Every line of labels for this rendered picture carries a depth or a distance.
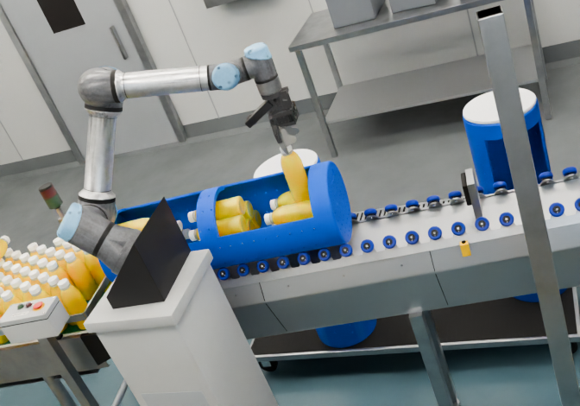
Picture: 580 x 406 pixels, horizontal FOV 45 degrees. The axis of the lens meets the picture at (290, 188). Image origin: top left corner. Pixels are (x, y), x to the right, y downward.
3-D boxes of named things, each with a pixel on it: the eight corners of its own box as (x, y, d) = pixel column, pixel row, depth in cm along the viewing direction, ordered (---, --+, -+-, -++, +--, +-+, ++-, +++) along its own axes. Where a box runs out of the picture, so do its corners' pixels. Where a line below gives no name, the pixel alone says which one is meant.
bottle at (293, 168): (312, 189, 241) (295, 142, 233) (314, 198, 235) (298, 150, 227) (293, 195, 242) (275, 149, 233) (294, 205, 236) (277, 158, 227)
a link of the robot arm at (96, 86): (64, 71, 198) (236, 55, 197) (76, 69, 209) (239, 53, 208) (71, 112, 201) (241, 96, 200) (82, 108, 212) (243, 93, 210)
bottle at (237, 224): (237, 222, 237) (188, 232, 242) (245, 238, 240) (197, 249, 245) (242, 210, 243) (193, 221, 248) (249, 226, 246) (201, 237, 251)
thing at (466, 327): (586, 363, 283) (581, 335, 276) (255, 379, 340) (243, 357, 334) (576, 280, 325) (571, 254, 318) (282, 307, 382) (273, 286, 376)
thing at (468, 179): (484, 223, 227) (474, 183, 220) (472, 225, 228) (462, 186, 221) (482, 206, 235) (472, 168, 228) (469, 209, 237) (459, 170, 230)
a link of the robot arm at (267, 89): (253, 86, 216) (258, 76, 223) (258, 99, 218) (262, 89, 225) (275, 80, 214) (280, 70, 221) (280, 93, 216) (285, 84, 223)
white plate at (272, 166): (313, 174, 272) (314, 177, 273) (319, 142, 296) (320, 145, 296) (248, 190, 280) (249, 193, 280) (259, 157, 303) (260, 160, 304)
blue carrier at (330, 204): (348, 259, 230) (322, 183, 219) (117, 302, 255) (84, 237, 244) (356, 216, 255) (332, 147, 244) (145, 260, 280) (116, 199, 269)
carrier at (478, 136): (490, 288, 317) (543, 311, 294) (446, 118, 278) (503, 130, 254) (532, 254, 328) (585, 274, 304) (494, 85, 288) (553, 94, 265)
